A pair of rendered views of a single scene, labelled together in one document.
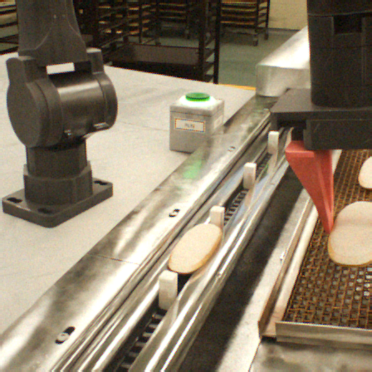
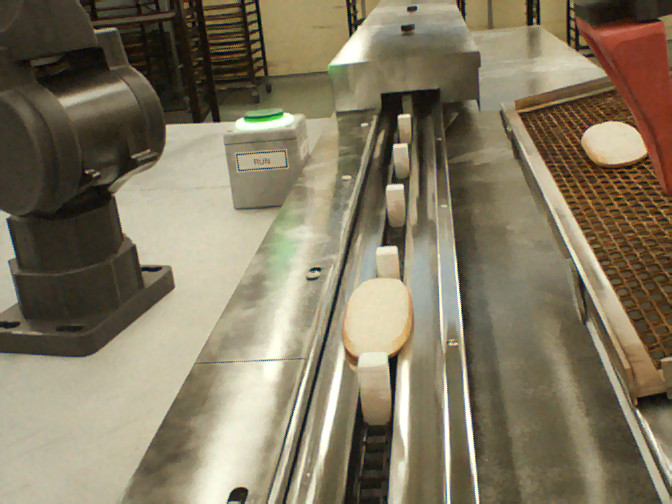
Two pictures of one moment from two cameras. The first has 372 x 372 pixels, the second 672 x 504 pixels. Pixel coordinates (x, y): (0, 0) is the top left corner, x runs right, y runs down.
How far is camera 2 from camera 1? 0.16 m
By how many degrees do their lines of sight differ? 11
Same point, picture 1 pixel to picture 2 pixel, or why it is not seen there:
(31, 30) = not seen: outside the picture
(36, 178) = (42, 273)
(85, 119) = (115, 148)
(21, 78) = not seen: outside the picture
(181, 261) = (371, 340)
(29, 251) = (65, 399)
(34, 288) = (103, 457)
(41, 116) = (41, 147)
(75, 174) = (111, 255)
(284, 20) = (288, 63)
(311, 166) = (657, 54)
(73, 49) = (71, 26)
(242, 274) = not seen: hidden behind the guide
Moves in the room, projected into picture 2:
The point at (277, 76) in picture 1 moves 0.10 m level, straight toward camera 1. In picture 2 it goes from (364, 78) to (375, 90)
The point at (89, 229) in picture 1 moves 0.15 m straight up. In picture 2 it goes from (159, 343) to (113, 110)
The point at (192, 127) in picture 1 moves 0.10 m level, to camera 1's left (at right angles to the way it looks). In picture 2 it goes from (266, 163) to (159, 180)
